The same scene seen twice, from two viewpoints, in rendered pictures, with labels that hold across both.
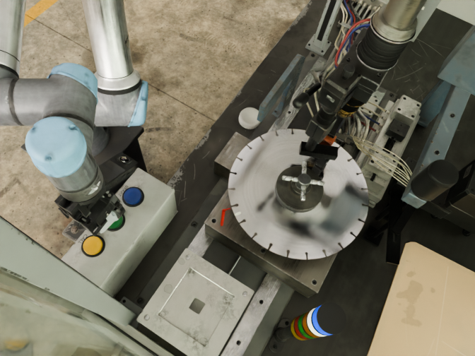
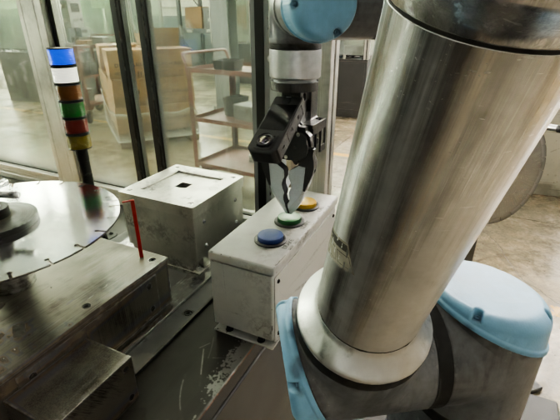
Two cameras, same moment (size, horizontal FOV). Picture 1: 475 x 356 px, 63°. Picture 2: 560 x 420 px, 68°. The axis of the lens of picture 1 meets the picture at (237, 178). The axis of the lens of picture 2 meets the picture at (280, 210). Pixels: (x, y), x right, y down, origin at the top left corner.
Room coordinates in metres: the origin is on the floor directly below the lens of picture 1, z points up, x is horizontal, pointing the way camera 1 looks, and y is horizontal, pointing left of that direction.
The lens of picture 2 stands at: (0.87, 0.29, 1.21)
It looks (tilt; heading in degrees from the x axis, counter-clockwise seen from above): 25 degrees down; 184
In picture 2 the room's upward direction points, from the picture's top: straight up
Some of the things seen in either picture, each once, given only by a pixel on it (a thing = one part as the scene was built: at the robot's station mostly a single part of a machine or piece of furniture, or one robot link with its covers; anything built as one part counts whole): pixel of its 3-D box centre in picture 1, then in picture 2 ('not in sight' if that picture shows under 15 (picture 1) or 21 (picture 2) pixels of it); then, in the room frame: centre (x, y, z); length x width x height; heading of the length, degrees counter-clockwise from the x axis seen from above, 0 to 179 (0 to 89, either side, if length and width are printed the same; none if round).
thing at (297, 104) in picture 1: (315, 98); not in sight; (0.45, -0.11, 1.21); 0.08 x 0.06 x 0.03; 159
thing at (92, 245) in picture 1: (93, 246); (305, 206); (0.18, 0.28, 0.90); 0.04 x 0.04 x 0.02
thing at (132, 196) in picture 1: (133, 197); (270, 239); (0.31, 0.23, 0.90); 0.04 x 0.04 x 0.02
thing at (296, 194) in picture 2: not in sight; (302, 185); (0.24, 0.28, 0.96); 0.06 x 0.03 x 0.09; 159
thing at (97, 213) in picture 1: (88, 200); (296, 119); (0.23, 0.27, 1.07); 0.09 x 0.08 x 0.12; 159
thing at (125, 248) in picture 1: (125, 234); (281, 257); (0.24, 0.24, 0.82); 0.28 x 0.11 x 0.15; 159
